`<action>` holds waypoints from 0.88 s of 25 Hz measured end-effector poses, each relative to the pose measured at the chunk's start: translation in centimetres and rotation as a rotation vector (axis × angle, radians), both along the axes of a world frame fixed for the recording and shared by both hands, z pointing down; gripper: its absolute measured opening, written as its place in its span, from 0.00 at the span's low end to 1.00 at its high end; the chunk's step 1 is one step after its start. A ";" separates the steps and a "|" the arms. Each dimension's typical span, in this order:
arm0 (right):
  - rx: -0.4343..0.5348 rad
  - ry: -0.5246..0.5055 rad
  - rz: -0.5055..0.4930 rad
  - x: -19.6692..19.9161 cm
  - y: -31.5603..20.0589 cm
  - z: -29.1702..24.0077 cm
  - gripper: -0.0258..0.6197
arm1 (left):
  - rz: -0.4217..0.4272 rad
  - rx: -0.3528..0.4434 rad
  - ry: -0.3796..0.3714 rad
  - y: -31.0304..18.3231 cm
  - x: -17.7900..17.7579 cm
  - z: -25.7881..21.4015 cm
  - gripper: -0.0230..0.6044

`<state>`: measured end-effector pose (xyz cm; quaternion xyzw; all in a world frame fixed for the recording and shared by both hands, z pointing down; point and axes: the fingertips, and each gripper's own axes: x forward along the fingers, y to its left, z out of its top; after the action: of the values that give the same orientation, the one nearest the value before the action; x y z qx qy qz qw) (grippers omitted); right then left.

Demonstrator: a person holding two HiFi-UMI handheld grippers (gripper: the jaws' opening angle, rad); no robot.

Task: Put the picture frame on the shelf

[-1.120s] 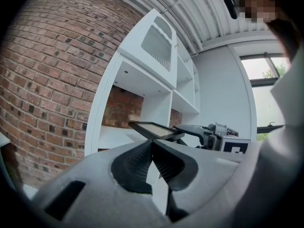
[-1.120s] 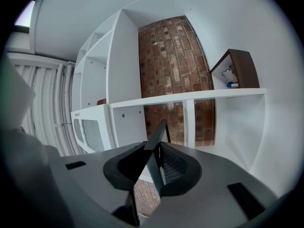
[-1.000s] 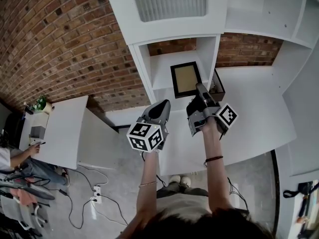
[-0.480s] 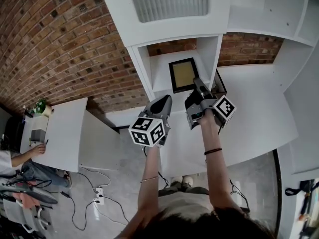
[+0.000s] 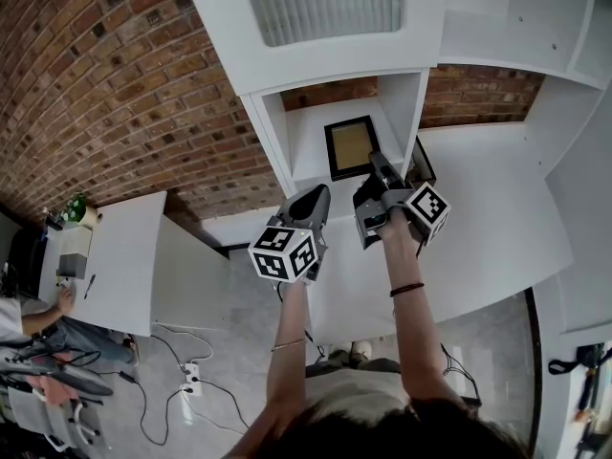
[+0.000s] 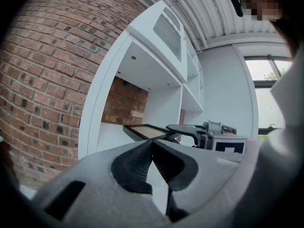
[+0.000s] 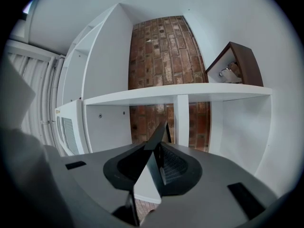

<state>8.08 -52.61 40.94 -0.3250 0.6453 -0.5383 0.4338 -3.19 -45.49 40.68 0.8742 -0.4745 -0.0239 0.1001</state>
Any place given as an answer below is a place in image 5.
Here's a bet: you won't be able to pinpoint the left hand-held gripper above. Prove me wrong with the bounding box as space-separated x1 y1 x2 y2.
247 184 332 285

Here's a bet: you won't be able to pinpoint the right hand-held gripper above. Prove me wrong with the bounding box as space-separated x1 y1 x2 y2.
352 149 452 257

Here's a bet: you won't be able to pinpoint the black picture frame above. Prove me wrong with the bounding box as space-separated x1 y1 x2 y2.
323 115 382 183

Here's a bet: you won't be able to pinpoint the white shelf compartment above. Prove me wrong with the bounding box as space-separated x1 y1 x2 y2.
248 67 430 199

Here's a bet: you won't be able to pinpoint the person's right forearm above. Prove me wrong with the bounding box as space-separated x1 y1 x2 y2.
382 208 460 410

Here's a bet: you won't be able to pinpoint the person's left forearm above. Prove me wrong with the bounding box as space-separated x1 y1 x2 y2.
265 279 310 429

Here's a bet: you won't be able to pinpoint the white shelf desk unit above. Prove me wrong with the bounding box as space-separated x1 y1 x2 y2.
179 0 612 348

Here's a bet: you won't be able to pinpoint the dark brown open box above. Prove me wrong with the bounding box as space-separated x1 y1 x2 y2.
404 134 439 188

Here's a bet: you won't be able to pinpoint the person's dark trousers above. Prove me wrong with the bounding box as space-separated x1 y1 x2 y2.
305 351 403 378

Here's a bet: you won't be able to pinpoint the person's beige shirt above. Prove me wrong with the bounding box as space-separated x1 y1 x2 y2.
303 368 412 423

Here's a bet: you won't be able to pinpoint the frosted glass cabinet door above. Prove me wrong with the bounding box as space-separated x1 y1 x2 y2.
179 0 448 98

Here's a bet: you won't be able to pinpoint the white side cabinet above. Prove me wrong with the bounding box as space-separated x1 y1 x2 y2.
37 189 230 338

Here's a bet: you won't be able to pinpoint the white power strip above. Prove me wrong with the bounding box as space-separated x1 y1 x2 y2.
180 361 203 396

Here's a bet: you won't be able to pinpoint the small potted plant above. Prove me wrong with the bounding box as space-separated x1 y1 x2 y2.
60 192 104 229

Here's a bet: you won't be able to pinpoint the beige box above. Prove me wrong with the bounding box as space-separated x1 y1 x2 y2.
59 227 95 260

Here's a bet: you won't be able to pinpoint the grey open box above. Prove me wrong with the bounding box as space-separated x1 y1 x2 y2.
55 251 88 280

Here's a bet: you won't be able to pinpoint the black hair tie wristband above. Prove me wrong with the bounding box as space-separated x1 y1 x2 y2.
389 282 426 298

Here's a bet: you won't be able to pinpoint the thin metal bracelet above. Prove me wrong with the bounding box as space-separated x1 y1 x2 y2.
271 337 307 353

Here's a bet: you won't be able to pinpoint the white power cable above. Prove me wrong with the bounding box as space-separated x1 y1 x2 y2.
152 322 215 365

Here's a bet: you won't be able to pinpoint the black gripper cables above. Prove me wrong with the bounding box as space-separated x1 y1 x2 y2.
439 344 479 401

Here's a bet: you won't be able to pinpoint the black power cable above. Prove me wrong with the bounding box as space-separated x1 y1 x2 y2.
195 378 250 432

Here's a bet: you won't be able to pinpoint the black cable with adapter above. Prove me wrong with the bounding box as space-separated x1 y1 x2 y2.
119 370 192 447

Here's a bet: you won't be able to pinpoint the black strap bag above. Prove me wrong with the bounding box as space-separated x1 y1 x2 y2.
547 346 612 377

